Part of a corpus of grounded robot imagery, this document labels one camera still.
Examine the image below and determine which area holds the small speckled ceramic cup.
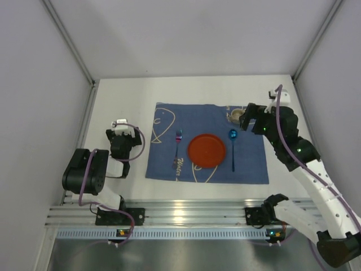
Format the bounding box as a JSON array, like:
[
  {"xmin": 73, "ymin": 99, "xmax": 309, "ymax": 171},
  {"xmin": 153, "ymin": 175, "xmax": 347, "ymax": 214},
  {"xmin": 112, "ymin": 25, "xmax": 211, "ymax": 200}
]
[{"xmin": 228, "ymin": 108, "xmax": 245, "ymax": 124}]

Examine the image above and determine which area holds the blue metal spoon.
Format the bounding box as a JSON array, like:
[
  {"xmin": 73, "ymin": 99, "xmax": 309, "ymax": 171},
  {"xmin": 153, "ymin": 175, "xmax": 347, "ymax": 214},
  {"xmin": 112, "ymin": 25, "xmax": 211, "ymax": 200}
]
[{"xmin": 228, "ymin": 129, "xmax": 237, "ymax": 172}]

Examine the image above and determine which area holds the blue cloth placemat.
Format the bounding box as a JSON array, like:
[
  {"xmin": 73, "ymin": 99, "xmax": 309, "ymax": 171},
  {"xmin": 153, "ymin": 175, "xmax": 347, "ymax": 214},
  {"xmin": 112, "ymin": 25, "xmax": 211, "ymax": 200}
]
[{"xmin": 146, "ymin": 103, "xmax": 268, "ymax": 185}]

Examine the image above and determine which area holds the iridescent metal fork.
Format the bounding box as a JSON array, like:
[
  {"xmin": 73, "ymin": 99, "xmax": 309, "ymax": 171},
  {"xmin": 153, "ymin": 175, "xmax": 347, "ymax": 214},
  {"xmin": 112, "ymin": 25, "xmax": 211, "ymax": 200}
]
[{"xmin": 172, "ymin": 129, "xmax": 182, "ymax": 169}]

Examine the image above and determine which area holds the red plate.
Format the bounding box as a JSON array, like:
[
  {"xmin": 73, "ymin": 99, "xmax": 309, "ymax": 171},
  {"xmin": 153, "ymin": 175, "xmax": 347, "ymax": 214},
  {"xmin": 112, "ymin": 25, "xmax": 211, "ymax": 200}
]
[{"xmin": 187, "ymin": 134, "xmax": 227, "ymax": 168}]

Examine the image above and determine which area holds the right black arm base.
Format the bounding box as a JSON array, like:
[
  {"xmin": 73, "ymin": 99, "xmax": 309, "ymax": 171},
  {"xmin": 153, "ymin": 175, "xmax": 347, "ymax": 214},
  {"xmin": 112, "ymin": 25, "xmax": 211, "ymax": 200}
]
[{"xmin": 244, "ymin": 207, "xmax": 282, "ymax": 228}]

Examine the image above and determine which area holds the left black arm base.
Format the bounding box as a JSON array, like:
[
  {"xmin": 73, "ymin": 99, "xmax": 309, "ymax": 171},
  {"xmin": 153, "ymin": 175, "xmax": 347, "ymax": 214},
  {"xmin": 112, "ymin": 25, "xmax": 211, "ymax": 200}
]
[{"xmin": 95, "ymin": 208, "xmax": 146, "ymax": 226}]

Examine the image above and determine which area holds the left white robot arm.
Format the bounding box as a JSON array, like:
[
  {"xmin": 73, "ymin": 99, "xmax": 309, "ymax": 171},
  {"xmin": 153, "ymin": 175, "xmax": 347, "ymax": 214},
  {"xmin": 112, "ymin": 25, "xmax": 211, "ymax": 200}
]
[{"xmin": 61, "ymin": 119, "xmax": 145, "ymax": 212}]

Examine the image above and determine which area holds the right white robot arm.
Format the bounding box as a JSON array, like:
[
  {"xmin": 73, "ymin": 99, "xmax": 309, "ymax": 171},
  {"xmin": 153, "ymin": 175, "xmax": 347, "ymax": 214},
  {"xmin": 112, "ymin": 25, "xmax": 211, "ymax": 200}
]
[{"xmin": 239, "ymin": 103, "xmax": 360, "ymax": 268}]

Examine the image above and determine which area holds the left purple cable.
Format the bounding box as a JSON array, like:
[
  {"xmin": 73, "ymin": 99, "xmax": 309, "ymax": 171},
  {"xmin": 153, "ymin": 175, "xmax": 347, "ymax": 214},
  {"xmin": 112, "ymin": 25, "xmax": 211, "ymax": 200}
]
[{"xmin": 77, "ymin": 121, "xmax": 146, "ymax": 246}]

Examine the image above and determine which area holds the purple cable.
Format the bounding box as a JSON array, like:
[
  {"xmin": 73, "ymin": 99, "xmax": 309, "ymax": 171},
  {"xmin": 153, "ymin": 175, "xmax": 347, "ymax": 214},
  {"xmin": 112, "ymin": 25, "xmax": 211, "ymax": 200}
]
[
  {"xmin": 77, "ymin": 121, "xmax": 146, "ymax": 246},
  {"xmin": 244, "ymin": 84, "xmax": 361, "ymax": 268}
]

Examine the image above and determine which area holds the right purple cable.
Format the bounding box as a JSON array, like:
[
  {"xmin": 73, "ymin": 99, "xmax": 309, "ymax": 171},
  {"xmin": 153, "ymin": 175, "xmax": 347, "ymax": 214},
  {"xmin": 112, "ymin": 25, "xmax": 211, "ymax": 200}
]
[{"xmin": 244, "ymin": 84, "xmax": 361, "ymax": 268}]

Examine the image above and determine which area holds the aluminium mounting rail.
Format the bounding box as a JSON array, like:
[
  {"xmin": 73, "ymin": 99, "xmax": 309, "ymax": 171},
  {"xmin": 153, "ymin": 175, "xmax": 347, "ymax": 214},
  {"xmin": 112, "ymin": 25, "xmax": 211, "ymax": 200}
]
[{"xmin": 45, "ymin": 198, "xmax": 325, "ymax": 226}]

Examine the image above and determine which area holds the perforated cable duct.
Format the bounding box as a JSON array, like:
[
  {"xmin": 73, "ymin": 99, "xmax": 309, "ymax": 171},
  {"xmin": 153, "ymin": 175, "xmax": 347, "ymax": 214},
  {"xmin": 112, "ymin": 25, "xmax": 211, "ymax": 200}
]
[{"xmin": 56, "ymin": 228, "xmax": 285, "ymax": 240}]

